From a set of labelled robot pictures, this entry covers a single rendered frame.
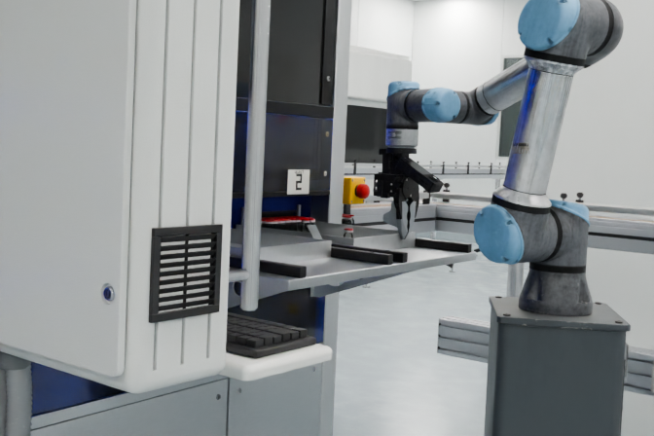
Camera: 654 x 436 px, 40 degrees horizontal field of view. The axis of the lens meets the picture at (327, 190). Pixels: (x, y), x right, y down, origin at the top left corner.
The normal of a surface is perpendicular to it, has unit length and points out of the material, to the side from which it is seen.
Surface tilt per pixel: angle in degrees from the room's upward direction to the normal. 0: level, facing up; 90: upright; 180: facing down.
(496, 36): 90
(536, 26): 83
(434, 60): 90
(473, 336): 90
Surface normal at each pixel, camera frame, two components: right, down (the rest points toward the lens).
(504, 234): -0.83, 0.12
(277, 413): 0.80, 0.07
